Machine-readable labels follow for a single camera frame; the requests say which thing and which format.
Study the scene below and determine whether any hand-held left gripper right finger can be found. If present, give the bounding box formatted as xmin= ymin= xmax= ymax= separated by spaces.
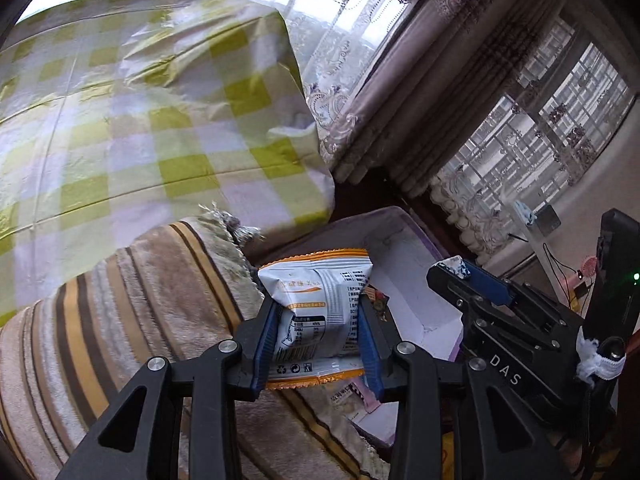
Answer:
xmin=356 ymin=298 xmax=572 ymax=480

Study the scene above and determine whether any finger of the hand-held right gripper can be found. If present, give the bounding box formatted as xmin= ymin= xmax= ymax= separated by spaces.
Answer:
xmin=426 ymin=259 xmax=482 ymax=312
xmin=464 ymin=259 xmax=524 ymax=309

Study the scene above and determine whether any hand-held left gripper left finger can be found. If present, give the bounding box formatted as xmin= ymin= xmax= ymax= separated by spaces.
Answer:
xmin=55 ymin=300 xmax=282 ymax=480

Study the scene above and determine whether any small blue white packet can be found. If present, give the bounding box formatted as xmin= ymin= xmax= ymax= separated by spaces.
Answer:
xmin=435 ymin=255 xmax=474 ymax=281

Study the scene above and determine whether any purple rimmed white box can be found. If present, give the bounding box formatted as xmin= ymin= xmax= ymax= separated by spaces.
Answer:
xmin=245 ymin=205 xmax=469 ymax=449

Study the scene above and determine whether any white orange trimmed snack packet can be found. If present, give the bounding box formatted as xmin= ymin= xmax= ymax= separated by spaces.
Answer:
xmin=257 ymin=248 xmax=375 ymax=391

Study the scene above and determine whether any pink snack packet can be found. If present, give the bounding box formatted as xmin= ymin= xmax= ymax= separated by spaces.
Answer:
xmin=350 ymin=382 xmax=382 ymax=414

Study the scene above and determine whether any white stand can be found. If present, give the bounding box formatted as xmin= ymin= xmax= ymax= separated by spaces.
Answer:
xmin=510 ymin=200 xmax=572 ymax=307

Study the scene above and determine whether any red dark snack packet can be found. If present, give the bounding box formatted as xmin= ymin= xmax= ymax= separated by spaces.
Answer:
xmin=367 ymin=287 xmax=391 ymax=321

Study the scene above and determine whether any grey box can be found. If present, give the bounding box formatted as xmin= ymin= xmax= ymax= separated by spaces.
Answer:
xmin=537 ymin=204 xmax=564 ymax=235

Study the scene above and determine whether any striped plush cushion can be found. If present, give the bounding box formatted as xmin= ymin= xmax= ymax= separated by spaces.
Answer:
xmin=0 ymin=204 xmax=397 ymax=480

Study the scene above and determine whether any white lace curtain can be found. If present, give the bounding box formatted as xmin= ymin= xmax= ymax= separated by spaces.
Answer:
xmin=190 ymin=0 xmax=417 ymax=162
xmin=429 ymin=15 xmax=632 ymax=262

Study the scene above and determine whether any pink pleated curtain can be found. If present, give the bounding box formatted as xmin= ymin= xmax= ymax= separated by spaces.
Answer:
xmin=331 ymin=0 xmax=577 ymax=197

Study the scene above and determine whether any yellow checked plastic tablecloth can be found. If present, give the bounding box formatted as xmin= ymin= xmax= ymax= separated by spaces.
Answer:
xmin=0 ymin=0 xmax=337 ymax=329

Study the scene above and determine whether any black cable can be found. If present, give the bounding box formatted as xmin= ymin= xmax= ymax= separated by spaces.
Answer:
xmin=541 ymin=244 xmax=577 ymax=292

